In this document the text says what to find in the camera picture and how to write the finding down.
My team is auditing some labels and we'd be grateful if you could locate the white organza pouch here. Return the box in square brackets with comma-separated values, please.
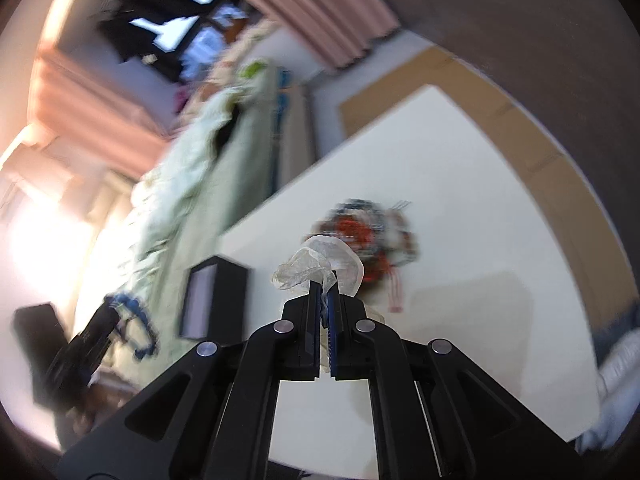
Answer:
[271, 234, 386, 376]

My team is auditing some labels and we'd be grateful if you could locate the blue beaded tassel ornament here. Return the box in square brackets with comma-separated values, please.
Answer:
[104, 292, 158, 362]

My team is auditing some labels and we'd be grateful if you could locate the black jewelry box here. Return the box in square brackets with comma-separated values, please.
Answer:
[178, 256, 250, 346]

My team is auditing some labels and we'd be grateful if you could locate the brown rudraksha bead bracelet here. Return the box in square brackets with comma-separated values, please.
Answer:
[309, 199, 421, 291]

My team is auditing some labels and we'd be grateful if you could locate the light green duvet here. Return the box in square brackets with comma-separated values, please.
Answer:
[131, 86, 252, 281]

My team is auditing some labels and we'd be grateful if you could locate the bed with green sheet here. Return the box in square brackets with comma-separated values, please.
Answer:
[106, 58, 290, 388]

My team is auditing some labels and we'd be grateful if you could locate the black garment on bed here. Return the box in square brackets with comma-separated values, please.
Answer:
[210, 104, 241, 159]

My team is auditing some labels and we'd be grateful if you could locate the brown cardboard sheet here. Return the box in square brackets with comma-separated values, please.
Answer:
[340, 47, 639, 330]

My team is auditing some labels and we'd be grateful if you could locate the pink curtain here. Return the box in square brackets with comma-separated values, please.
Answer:
[29, 49, 168, 179]
[246, 0, 400, 70]

